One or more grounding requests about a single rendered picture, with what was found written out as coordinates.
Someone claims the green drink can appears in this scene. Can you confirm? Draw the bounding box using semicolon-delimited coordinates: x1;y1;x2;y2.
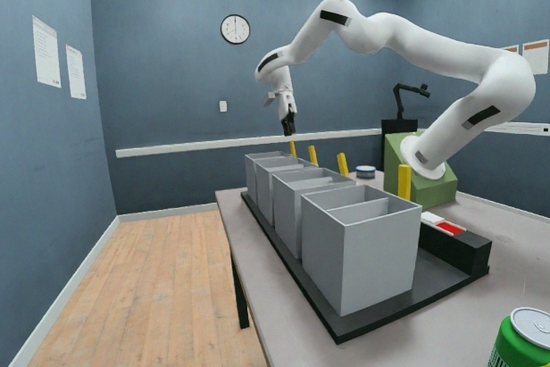
487;307;550;367

